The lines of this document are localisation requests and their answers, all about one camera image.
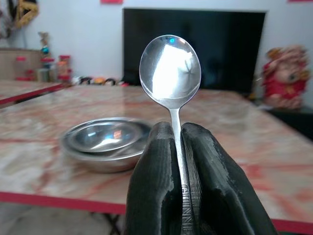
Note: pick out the tall plastic jar red lid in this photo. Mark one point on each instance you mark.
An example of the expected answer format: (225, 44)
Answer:
(64, 68)

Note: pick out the marble table with red edge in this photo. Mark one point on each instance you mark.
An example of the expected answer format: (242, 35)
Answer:
(73, 117)
(22, 90)

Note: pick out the gold black wall hanging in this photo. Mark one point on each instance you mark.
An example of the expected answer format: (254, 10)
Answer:
(24, 12)

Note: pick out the red pink idol statue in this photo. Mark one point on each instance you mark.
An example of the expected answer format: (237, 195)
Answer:
(284, 78)

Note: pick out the colourful decorated figurine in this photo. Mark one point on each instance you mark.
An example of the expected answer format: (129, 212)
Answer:
(45, 46)

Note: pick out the silver steel spoon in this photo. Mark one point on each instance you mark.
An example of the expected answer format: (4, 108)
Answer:
(171, 71)

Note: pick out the black flat television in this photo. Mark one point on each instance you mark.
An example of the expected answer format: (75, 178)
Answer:
(220, 41)

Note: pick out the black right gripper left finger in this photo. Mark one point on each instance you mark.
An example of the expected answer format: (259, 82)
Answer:
(151, 186)

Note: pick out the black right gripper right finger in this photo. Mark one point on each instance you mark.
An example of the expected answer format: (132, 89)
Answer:
(220, 186)

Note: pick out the large steel plate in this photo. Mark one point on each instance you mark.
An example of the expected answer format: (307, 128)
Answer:
(97, 161)

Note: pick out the plastic jar with red lid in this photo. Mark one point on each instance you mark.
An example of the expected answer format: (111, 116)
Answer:
(21, 68)

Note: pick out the small steel bowl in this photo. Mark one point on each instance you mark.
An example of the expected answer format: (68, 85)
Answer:
(107, 139)

